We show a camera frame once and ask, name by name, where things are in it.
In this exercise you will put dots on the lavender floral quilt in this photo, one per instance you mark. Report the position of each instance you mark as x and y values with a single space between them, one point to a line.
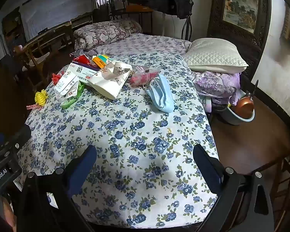
140 43

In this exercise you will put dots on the copper bowl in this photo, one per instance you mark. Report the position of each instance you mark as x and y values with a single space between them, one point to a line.
244 106

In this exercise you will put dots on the white printed carton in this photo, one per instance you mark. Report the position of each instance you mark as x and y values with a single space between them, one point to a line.
67 82

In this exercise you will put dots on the white quilted pillow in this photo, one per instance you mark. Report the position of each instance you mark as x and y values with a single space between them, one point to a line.
215 55

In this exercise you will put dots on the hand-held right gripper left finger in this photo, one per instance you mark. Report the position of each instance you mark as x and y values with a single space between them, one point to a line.
84 164

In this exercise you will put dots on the light blue plastic basin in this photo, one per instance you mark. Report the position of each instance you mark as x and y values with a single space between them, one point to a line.
239 120

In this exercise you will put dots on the black wooden chair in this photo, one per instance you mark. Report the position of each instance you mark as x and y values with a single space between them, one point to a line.
116 2

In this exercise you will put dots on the red snack wrapper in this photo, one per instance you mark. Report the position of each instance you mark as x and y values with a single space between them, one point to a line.
83 61

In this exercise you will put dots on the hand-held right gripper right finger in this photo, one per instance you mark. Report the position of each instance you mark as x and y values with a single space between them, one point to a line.
207 169

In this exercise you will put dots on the brown wooden chair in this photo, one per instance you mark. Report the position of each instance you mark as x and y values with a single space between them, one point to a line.
43 43

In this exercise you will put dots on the green wrapper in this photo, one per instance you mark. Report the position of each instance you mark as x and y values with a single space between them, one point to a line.
71 99

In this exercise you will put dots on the yellow woven ornament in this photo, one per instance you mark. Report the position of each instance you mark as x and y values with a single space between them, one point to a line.
40 98

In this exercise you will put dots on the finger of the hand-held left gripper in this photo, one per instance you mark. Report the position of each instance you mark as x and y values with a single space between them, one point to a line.
19 135

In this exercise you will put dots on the purple floral folded blanket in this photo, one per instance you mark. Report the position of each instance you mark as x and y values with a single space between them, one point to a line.
215 84

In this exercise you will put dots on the maroon floral pillow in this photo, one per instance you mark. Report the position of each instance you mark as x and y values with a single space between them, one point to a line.
106 32

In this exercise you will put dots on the silver foil wrapper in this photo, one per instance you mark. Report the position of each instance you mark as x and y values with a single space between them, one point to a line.
78 53

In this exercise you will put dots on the orange top table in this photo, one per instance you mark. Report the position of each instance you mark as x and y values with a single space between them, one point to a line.
140 8

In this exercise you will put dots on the light wooden chair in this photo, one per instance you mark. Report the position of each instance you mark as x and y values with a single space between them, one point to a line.
286 174

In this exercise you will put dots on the black metal coat stand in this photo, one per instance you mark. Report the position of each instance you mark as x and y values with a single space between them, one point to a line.
187 24

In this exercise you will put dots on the blue face mask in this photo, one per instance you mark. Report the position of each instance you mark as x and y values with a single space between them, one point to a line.
159 94

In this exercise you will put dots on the blue floral bedspread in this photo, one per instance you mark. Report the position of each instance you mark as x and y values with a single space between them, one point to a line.
135 137

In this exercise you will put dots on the person's left hand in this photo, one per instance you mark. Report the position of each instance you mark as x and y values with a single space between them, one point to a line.
6 214

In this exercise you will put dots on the yellow plastic container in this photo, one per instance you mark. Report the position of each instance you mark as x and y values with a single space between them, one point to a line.
229 105

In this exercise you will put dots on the white paper bag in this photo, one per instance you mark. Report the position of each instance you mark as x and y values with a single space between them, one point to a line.
108 82

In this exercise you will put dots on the orange yellow box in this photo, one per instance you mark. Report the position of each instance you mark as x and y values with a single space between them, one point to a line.
101 61

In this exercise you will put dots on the red plastic piece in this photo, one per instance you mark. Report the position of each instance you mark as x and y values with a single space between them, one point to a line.
55 79

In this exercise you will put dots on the pink plastic packet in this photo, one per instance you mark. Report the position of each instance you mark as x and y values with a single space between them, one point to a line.
142 77

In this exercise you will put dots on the carved wooden framed painting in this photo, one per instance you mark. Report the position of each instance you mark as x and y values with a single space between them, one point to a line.
241 4

